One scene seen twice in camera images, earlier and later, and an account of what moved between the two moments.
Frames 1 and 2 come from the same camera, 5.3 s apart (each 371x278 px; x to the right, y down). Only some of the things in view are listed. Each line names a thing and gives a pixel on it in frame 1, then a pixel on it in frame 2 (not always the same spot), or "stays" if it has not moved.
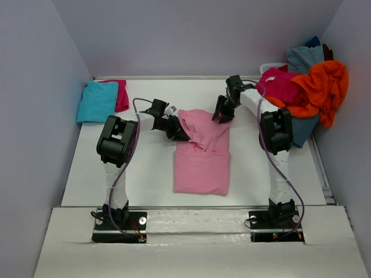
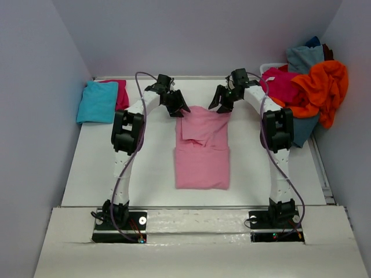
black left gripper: (177, 132) -> (178, 105)
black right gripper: (228, 116) -> (215, 101)
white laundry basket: (264, 67) stays
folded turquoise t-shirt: (98, 102) stays
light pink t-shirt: (202, 165) stays
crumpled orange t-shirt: (319, 92) stays
